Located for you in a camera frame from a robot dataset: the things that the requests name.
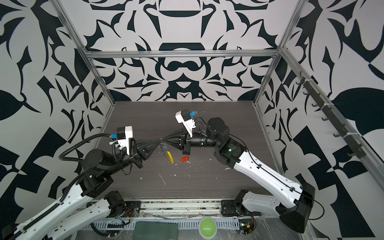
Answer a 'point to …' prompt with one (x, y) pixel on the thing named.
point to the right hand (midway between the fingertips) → (164, 142)
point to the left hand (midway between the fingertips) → (158, 139)
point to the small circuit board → (246, 226)
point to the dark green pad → (155, 230)
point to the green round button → (207, 227)
